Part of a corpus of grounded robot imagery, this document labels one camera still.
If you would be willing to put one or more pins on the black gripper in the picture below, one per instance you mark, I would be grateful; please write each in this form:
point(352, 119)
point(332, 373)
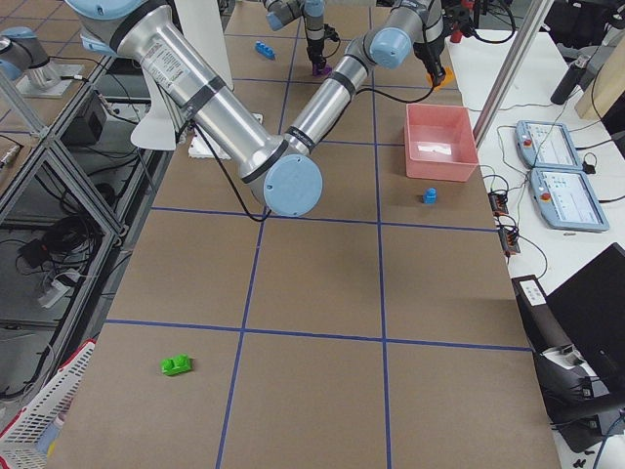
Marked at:
point(315, 43)
point(431, 55)

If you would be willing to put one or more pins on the purple wedge block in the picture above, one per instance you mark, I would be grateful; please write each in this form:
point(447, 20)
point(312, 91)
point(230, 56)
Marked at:
point(320, 70)

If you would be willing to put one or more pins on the orange block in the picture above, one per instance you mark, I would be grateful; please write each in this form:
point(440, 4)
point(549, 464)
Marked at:
point(442, 78)

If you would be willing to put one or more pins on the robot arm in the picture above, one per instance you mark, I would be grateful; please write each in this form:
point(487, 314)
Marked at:
point(277, 168)
point(280, 13)

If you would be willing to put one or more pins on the pink plastic box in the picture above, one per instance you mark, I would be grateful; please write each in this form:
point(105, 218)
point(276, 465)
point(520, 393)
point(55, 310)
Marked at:
point(439, 143)

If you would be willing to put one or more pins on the red bottle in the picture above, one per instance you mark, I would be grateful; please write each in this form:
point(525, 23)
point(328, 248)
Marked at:
point(461, 13)

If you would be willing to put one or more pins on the long blue block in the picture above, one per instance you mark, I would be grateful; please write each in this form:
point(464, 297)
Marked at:
point(264, 50)

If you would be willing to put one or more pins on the small blue block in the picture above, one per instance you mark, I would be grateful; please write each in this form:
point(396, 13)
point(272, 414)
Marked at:
point(430, 196)

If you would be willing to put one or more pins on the upper teach pendant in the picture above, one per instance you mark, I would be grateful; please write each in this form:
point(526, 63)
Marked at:
point(546, 145)

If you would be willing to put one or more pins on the teach pendant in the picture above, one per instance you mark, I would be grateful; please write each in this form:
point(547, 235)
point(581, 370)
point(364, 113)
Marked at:
point(546, 145)
point(566, 200)

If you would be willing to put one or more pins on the black water bottle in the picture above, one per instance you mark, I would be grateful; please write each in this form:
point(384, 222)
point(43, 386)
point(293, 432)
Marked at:
point(570, 80)

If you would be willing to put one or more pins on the lower teach pendant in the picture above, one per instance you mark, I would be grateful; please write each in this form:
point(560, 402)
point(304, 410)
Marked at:
point(566, 200)

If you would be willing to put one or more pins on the black laptop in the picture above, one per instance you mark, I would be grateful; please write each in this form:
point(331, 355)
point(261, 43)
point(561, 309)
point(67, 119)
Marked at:
point(589, 307)

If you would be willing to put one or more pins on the green block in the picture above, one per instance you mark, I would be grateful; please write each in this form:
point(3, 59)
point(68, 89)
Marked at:
point(176, 365)

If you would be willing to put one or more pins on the white plastic basket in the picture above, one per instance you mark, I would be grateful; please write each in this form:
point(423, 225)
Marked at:
point(27, 441)

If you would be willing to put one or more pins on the aluminium frame post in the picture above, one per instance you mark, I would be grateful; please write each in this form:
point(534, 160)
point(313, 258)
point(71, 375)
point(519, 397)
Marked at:
point(537, 13)

